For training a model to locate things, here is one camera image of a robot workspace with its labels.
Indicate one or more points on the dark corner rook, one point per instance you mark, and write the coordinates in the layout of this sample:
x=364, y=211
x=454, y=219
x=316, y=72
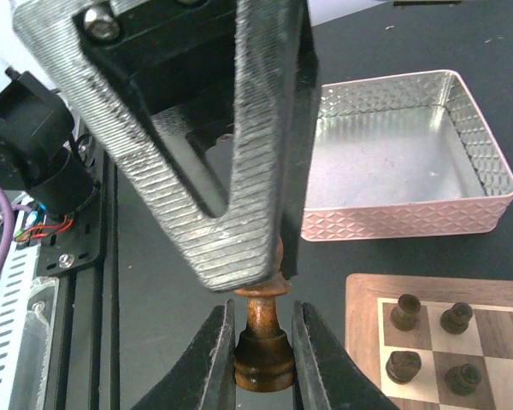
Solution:
x=404, y=316

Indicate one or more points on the wooden chess board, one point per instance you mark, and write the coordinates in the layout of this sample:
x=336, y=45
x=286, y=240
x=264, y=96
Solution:
x=370, y=337

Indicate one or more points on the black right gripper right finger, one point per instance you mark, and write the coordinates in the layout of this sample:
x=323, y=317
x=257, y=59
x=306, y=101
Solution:
x=326, y=376

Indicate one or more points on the pink metal tray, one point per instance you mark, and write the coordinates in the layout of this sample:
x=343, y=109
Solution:
x=406, y=155

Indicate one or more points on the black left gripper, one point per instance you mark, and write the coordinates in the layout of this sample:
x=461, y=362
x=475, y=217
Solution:
x=187, y=101

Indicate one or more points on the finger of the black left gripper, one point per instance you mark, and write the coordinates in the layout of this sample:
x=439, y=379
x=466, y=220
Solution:
x=296, y=146

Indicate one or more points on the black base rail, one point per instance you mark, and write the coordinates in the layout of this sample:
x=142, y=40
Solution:
x=84, y=369

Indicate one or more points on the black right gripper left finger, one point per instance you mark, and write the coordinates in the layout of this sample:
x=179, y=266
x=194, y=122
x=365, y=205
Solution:
x=203, y=377

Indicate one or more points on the dark chess pawn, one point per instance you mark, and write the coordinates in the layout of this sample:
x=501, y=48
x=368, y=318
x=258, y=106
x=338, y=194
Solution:
x=455, y=320
x=463, y=380

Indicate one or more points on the light blue slotted cable duct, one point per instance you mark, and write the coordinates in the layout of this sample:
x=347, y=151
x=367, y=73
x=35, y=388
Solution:
x=15, y=284

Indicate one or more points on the dark bishop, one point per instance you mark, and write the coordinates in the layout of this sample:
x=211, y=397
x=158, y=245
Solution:
x=263, y=358

